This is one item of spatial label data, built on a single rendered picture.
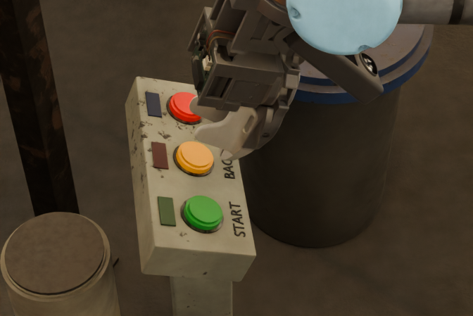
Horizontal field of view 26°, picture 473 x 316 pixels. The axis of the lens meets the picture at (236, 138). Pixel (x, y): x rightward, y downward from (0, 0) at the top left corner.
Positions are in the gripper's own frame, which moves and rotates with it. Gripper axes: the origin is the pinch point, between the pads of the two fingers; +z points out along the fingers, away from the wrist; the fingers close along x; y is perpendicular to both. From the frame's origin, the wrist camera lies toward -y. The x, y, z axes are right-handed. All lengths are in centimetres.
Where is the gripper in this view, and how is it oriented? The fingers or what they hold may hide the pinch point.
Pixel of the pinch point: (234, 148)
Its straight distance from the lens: 98.3
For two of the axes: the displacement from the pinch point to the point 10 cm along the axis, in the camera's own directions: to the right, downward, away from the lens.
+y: -9.3, -1.1, -3.6
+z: -3.4, 6.6, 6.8
